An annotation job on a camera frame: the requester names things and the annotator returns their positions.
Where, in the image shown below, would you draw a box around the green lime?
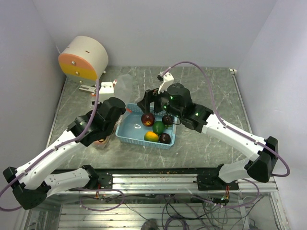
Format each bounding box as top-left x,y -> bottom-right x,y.
152,121 -> 165,136

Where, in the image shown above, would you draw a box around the round drawer cabinet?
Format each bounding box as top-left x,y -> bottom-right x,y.
58,36 -> 109,86

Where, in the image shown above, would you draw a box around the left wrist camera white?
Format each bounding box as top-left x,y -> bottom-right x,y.
99,82 -> 114,103

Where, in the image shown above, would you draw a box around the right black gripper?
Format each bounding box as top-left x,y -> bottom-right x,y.
137,83 -> 183,119

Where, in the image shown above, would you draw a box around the yellow green mango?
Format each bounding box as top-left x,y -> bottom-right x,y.
144,131 -> 159,142

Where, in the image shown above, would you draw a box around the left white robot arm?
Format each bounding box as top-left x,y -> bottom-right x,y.
3,97 -> 126,210

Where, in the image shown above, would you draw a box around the purple cable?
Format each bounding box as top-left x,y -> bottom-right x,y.
160,61 -> 290,177
0,80 -> 100,212

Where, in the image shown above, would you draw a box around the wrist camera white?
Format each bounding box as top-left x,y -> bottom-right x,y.
99,82 -> 114,103
157,72 -> 174,94

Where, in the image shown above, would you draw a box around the loose wires under table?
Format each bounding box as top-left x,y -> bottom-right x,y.
79,186 -> 264,230

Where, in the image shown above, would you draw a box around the light blue plastic basket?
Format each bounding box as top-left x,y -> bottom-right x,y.
116,103 -> 176,150

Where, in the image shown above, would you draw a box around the white bracket on table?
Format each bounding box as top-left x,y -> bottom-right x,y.
79,84 -> 96,94

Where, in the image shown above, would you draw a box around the aluminium rail frame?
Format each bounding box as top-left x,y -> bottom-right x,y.
25,169 -> 290,230

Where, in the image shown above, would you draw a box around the clear orange zip bag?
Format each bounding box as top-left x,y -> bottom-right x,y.
93,74 -> 132,150

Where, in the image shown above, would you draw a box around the dark purple mangosteen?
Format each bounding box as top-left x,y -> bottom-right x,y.
141,113 -> 155,127

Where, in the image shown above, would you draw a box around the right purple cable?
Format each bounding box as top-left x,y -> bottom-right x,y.
160,61 -> 290,177

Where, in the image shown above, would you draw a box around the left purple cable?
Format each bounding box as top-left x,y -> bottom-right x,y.
0,80 -> 100,212

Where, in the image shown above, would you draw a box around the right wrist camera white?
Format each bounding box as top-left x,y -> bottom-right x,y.
157,72 -> 174,94

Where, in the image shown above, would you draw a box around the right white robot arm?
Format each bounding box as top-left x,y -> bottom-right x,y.
137,83 -> 278,190

